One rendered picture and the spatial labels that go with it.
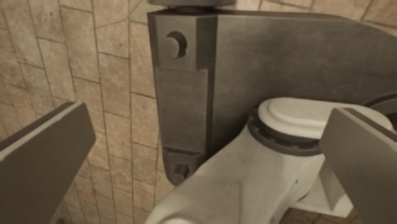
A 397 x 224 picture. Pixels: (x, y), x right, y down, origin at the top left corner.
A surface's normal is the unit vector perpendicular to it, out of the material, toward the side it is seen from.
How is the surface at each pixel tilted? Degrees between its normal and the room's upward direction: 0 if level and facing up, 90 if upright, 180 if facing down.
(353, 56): 0
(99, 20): 0
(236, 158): 90
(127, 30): 0
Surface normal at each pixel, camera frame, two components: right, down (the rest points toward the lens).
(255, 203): 0.01, -0.86
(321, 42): -0.22, 0.50
